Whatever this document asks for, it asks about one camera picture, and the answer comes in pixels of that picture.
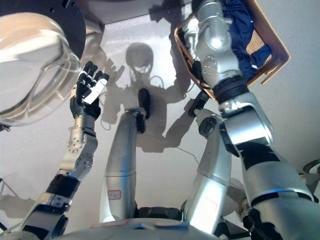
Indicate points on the dark grey washing machine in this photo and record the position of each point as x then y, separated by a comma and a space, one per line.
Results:
140, 11

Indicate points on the grey white round device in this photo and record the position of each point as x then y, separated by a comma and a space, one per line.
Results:
311, 170

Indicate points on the silver left robot leg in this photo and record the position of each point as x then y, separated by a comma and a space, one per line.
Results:
122, 160

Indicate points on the silver robot leg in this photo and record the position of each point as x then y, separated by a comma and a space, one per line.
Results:
122, 160
210, 180

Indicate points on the grey robot torso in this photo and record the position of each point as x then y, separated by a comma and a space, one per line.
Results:
112, 231

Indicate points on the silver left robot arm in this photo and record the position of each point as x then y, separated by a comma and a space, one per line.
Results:
75, 155

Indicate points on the navy blue garment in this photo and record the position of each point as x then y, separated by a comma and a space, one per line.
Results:
243, 35

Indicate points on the black left robot foot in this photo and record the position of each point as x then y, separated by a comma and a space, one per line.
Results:
144, 100

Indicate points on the silver right robot leg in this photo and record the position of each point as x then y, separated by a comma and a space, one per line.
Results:
210, 180

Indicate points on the round glass washer door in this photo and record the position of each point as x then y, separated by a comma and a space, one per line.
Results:
37, 62

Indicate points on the woven wooden laundry basket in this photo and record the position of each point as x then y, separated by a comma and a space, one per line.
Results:
272, 42

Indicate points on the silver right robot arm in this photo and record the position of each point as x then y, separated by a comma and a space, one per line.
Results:
250, 125

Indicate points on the large black garment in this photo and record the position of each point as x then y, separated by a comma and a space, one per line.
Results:
196, 71

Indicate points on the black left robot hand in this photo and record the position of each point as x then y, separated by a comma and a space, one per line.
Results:
86, 100

